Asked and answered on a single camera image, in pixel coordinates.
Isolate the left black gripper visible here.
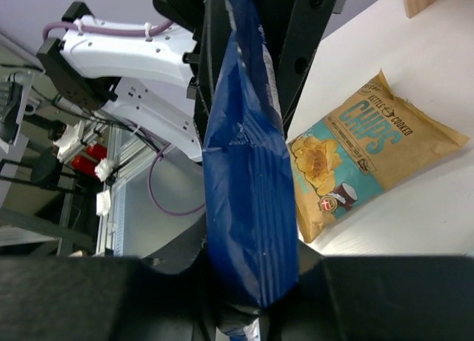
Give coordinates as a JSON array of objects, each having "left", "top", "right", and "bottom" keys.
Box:
[{"left": 153, "top": 0, "right": 346, "bottom": 141}]

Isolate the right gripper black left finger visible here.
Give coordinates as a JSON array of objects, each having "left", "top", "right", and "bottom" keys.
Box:
[{"left": 1, "top": 218, "right": 216, "bottom": 340}]

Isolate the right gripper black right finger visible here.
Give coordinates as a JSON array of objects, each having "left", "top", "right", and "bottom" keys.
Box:
[{"left": 259, "top": 242, "right": 473, "bottom": 340}]

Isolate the yellow kettle cooked chips bag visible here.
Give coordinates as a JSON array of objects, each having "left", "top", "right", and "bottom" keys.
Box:
[{"left": 288, "top": 73, "right": 469, "bottom": 243}]

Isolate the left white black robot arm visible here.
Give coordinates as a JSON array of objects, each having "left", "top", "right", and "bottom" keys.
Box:
[{"left": 37, "top": 0, "right": 346, "bottom": 162}]

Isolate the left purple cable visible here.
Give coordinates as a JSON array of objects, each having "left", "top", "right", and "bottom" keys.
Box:
[{"left": 42, "top": 20, "right": 207, "bottom": 216}]

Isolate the aluminium mounting rail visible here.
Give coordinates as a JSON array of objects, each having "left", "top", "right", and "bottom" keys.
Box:
[{"left": 94, "top": 128, "right": 167, "bottom": 256}]

